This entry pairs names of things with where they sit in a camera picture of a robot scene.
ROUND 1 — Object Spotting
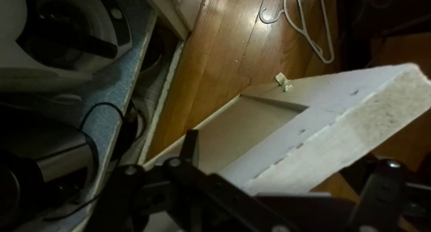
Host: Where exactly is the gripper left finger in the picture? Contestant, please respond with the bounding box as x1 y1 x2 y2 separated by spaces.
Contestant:
85 130 297 232

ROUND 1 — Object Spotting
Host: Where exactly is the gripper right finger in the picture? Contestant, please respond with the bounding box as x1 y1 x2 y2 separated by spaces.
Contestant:
340 154 431 232

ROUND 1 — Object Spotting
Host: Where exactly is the white cabinet door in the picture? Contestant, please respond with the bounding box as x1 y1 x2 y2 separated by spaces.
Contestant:
143 63 431 196

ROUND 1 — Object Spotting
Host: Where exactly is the stainless steel kitchen appliance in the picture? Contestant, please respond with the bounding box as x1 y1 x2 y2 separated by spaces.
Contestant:
0 102 100 227

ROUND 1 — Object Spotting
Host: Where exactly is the white clothes hanger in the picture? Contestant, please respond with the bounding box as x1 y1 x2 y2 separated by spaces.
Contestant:
259 0 336 64

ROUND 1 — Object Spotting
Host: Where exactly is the white round kitchen appliance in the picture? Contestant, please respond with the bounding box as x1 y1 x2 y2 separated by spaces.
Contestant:
0 0 134 93

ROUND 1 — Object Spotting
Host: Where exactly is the black cable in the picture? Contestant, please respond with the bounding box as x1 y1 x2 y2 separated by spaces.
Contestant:
42 102 149 222

